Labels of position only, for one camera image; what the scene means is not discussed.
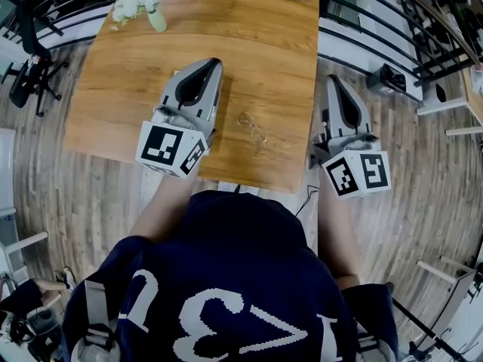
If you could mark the person's left forearm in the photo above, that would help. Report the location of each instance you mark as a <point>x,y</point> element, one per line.
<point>166,206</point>

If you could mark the white desk with wooden legs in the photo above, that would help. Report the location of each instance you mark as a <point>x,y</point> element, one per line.
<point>15,247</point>
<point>473,96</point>
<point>458,296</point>

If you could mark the person's right forearm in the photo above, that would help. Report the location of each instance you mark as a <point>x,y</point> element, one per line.
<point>336,236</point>

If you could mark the clear-framed glasses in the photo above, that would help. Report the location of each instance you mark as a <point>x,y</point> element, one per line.
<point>260,134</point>

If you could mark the black bin with label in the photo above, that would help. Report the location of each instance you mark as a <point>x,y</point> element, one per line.
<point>386,78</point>

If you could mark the black tripod pole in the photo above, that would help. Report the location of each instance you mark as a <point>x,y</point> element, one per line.
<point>422,326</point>

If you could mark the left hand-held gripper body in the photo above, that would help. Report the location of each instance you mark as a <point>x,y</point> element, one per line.
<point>166,145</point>

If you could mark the pale green vase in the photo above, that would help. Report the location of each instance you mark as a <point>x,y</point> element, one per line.
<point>157,22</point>

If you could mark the black metal railing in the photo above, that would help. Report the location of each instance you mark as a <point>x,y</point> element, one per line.
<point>396,25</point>
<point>64,2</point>

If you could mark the black office chair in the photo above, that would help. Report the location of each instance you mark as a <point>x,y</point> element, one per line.
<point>32,62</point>

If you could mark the person's navy printed shirt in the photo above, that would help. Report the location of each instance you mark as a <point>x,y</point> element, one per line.
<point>226,240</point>

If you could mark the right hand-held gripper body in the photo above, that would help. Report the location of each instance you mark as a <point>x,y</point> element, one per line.
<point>371,172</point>

